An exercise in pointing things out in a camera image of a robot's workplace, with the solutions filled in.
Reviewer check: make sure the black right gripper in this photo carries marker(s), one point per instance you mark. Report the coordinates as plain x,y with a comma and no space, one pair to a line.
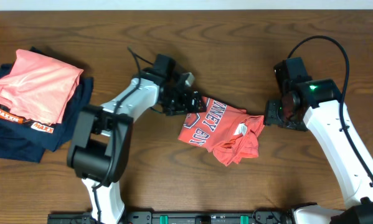
271,116

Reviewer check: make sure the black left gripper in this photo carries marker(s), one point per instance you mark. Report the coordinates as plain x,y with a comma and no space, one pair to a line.
184,107

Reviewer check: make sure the red t-shirt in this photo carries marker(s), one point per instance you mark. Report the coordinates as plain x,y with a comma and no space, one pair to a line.
229,133

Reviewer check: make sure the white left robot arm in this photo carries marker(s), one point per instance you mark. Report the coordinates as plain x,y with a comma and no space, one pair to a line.
100,146

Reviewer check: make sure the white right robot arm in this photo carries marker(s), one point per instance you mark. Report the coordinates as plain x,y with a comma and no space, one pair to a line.
316,106

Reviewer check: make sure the folded pink shirt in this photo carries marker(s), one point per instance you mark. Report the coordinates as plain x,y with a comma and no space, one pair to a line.
39,87

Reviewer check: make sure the folded navy Maxxis shirt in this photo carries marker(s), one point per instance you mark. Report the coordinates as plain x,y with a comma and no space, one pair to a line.
25,139

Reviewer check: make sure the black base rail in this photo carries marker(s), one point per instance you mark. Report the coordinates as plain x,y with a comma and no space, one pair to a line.
256,217

